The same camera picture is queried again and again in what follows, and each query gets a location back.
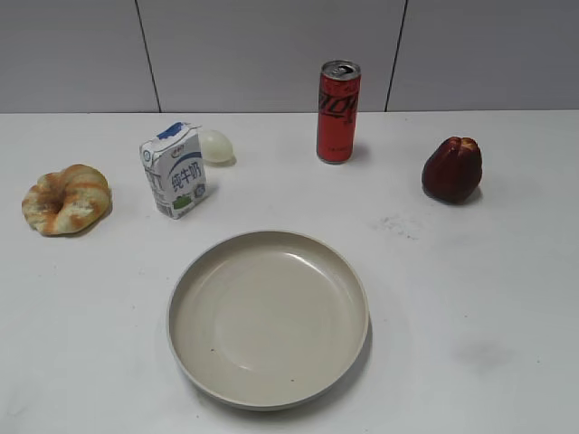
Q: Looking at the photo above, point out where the white blue milk carton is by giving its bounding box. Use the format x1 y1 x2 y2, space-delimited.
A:
139 122 206 220

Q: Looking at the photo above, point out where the beige round plate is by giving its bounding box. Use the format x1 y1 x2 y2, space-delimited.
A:
166 231 370 411

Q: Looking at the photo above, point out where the white egg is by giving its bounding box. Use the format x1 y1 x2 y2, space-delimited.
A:
198 130 234 165

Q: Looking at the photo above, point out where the red soda can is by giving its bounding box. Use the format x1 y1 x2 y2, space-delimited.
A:
317 60 361 165

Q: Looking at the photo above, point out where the dark red wax apple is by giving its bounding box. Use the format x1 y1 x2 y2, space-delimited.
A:
422 137 482 203

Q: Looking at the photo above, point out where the striped bread ring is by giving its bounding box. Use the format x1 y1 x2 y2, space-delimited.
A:
21 164 112 237

